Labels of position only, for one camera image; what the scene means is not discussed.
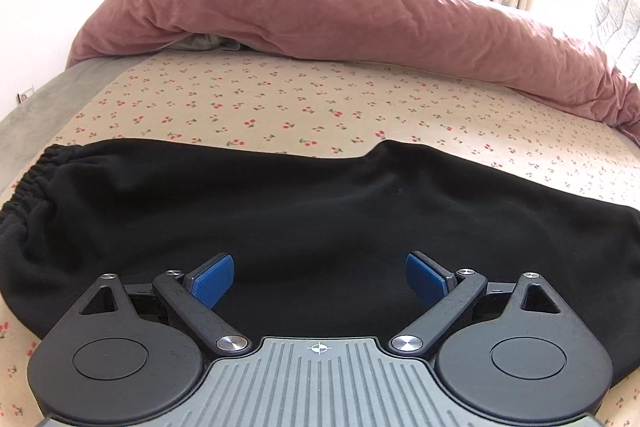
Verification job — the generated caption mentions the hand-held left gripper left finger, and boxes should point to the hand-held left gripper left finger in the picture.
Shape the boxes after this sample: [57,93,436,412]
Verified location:
[77,253,252,354]

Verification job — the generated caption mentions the cherry print bed sheet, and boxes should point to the cherry print bed sheet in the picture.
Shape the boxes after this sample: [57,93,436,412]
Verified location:
[0,49,640,427]

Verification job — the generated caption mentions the grey bed cover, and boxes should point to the grey bed cover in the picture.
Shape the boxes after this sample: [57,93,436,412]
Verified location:
[0,57,146,138]

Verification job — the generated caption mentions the pink duvet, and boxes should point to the pink duvet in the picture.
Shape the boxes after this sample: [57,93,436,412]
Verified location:
[66,0,640,142]

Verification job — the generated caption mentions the black pants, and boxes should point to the black pants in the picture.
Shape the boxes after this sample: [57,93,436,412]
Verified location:
[0,139,640,388]

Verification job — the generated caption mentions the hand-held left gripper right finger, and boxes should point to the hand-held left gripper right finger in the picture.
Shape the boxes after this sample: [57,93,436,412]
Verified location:
[389,251,563,354]

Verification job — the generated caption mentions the grey quilted cushion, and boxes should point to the grey quilted cushion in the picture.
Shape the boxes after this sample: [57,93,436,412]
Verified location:
[590,0,640,80]

